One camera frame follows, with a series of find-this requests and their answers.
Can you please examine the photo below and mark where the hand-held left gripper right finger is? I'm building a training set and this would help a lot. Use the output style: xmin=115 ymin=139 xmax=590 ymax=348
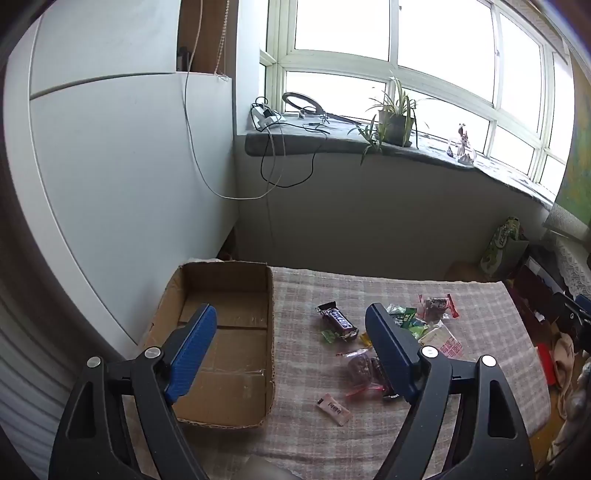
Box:
xmin=365 ymin=302 xmax=536 ymax=480

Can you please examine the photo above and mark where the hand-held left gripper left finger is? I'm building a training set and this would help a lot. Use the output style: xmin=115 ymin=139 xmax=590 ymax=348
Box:
xmin=48 ymin=304 xmax=218 ymax=480

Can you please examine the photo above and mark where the clear pink cookie packet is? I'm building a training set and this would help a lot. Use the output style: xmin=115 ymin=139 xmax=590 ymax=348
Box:
xmin=336 ymin=348 xmax=395 ymax=400

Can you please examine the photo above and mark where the cardboard box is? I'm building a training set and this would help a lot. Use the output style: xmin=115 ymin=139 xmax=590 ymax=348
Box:
xmin=139 ymin=261 xmax=276 ymax=429

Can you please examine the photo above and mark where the pink white toast packet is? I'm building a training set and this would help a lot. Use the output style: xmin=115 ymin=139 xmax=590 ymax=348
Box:
xmin=418 ymin=320 xmax=465 ymax=358

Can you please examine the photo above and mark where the red clear snack packet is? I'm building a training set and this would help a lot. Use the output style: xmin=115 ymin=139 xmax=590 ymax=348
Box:
xmin=418 ymin=293 xmax=460 ymax=321

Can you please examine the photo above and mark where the brown chocolate bar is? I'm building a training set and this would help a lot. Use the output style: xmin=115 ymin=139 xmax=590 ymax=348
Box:
xmin=316 ymin=302 xmax=359 ymax=342

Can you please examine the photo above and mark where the small pink sachet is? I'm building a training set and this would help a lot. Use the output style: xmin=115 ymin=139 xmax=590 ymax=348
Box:
xmin=317 ymin=394 xmax=353 ymax=425

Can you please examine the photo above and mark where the dark green snack packet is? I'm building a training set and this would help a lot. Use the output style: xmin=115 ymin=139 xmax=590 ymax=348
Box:
xmin=387 ymin=303 xmax=419 ymax=328

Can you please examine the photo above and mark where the checked beige cloth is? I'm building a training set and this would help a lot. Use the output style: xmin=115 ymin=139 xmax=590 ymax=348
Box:
xmin=139 ymin=265 xmax=552 ymax=480

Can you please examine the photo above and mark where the small brown carton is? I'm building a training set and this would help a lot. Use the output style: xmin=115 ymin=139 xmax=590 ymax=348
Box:
xmin=445 ymin=261 xmax=490 ymax=282

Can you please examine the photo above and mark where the green printed bag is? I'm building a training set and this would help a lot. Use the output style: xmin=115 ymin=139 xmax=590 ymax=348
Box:
xmin=480 ymin=217 xmax=529 ymax=280

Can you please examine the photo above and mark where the red box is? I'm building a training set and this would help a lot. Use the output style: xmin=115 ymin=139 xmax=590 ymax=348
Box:
xmin=536 ymin=344 xmax=557 ymax=386

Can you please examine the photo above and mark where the grey ribbed panel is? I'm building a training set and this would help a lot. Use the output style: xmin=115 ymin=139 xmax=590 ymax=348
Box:
xmin=0 ymin=286 xmax=88 ymax=462

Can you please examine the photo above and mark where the beige crumpled cloth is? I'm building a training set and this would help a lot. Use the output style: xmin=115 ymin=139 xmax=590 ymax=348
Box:
xmin=551 ymin=332 xmax=578 ymax=416

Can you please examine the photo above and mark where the white lace cloth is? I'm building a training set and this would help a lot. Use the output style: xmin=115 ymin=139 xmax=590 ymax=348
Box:
xmin=554 ymin=235 xmax=591 ymax=298

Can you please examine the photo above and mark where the white wardrobe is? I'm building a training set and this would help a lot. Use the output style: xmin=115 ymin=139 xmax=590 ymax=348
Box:
xmin=4 ymin=0 xmax=238 ymax=356

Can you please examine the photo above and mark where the small figurine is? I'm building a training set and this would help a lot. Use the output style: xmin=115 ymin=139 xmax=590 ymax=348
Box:
xmin=445 ymin=122 xmax=476 ymax=164

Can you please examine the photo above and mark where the potted spider plant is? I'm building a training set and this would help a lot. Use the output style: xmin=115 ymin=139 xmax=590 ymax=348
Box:
xmin=348 ymin=76 xmax=437 ymax=164

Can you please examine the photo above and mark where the white power strip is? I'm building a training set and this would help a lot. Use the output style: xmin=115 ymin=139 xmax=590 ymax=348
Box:
xmin=252 ymin=104 xmax=283 ymax=130

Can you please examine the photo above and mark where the white framed window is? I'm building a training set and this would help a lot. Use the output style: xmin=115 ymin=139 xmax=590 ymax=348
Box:
xmin=259 ymin=0 xmax=575 ymax=195

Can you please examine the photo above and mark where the black cable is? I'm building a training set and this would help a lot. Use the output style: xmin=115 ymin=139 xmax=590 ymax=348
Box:
xmin=260 ymin=131 xmax=331 ymax=188

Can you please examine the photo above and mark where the wall map poster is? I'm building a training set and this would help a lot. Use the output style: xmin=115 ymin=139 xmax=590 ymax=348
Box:
xmin=556 ymin=106 xmax=591 ymax=227

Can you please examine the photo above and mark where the black ring light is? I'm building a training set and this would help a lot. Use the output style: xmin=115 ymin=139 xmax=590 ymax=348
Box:
xmin=281 ymin=91 xmax=365 ymax=127

